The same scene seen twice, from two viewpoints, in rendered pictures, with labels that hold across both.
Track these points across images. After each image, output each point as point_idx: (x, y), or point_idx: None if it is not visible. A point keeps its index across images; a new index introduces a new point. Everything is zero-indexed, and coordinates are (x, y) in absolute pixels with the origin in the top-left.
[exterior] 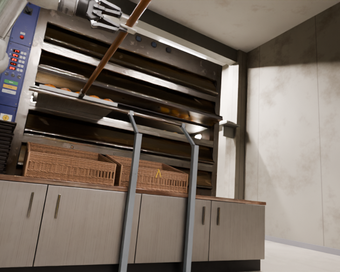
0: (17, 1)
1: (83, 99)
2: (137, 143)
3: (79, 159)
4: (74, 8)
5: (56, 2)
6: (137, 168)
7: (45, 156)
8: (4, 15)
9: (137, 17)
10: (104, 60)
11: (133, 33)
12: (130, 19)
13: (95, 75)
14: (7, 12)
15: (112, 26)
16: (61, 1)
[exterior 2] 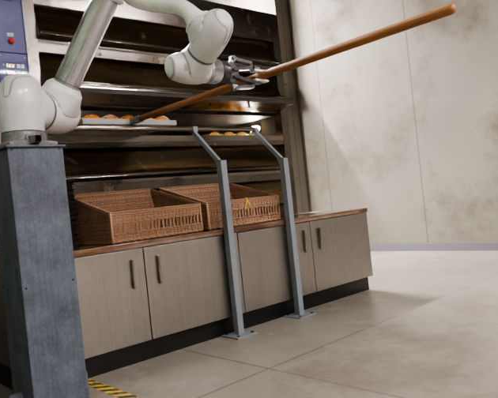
0: (96, 43)
1: (137, 125)
2: (224, 174)
3: (161, 208)
4: (221, 80)
5: (208, 80)
6: (230, 204)
7: (127, 214)
8: (83, 64)
9: (277, 74)
10: (208, 97)
11: (264, 83)
12: (267, 75)
13: (180, 107)
14: (87, 58)
15: (248, 83)
16: (213, 77)
